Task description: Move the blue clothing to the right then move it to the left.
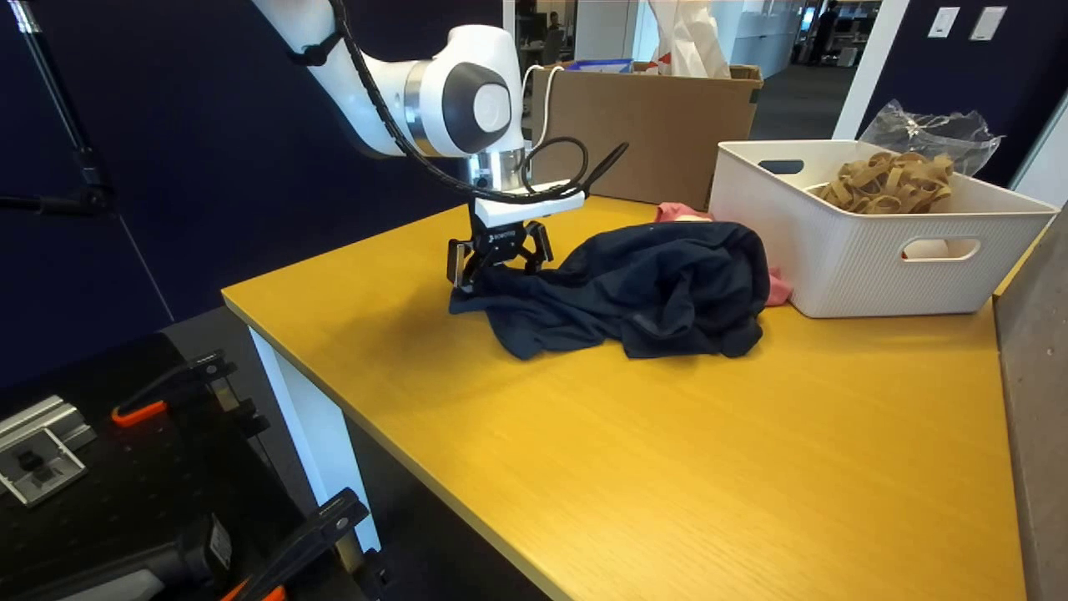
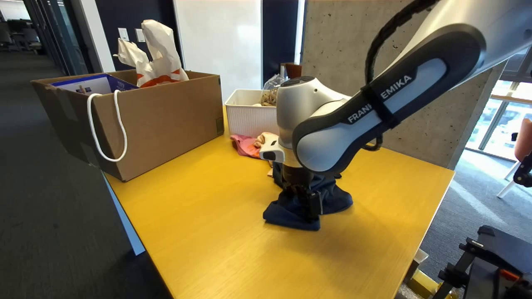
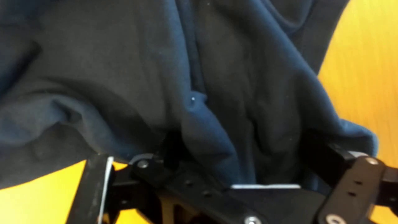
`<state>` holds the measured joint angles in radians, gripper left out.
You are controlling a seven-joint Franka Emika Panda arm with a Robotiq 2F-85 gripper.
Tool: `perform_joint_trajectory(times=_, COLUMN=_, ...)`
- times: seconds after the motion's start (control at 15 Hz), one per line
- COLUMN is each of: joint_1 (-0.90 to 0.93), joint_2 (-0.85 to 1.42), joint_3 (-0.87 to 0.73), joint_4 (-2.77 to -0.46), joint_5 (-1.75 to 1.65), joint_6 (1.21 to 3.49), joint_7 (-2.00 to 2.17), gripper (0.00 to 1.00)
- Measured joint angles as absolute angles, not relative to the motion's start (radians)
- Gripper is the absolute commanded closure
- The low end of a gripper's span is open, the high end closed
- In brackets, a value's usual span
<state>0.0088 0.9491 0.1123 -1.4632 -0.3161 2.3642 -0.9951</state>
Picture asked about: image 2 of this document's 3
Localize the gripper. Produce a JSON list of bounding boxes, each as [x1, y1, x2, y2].
[[282, 164, 323, 221]]

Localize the dark blue clothing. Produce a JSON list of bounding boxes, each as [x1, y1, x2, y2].
[[263, 162, 354, 232]]

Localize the beige cloth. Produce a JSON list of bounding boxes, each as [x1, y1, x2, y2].
[[253, 132, 279, 149]]

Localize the pink cloth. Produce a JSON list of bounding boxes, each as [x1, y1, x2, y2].
[[230, 134, 263, 159]]

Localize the white ribbed plastic basket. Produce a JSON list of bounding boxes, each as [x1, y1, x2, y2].
[[224, 88, 280, 138]]

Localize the clear plastic bag of items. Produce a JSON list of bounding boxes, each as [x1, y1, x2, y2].
[[260, 74, 288, 107]]

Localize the brown container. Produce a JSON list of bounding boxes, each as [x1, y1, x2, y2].
[[280, 62, 303, 80]]

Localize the yellow box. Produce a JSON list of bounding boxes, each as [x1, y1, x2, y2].
[[406, 269, 443, 299]]

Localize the brown cardboard box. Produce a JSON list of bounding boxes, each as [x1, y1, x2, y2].
[[31, 70, 225, 182]]

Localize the black clamp stand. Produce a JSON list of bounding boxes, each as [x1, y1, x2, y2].
[[431, 225, 532, 299]]

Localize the window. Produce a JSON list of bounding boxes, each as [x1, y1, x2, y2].
[[465, 45, 532, 163]]

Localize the white and orange paper bag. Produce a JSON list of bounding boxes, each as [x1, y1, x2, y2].
[[113, 19, 190, 88]]

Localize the orange chair with white legs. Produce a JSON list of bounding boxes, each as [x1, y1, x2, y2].
[[496, 118, 532, 199]]

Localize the row of office chairs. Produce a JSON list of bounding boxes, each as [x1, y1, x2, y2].
[[0, 18, 43, 54]]

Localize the blue bag with white rope handle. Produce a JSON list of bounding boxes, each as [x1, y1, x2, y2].
[[50, 74, 140, 163]]

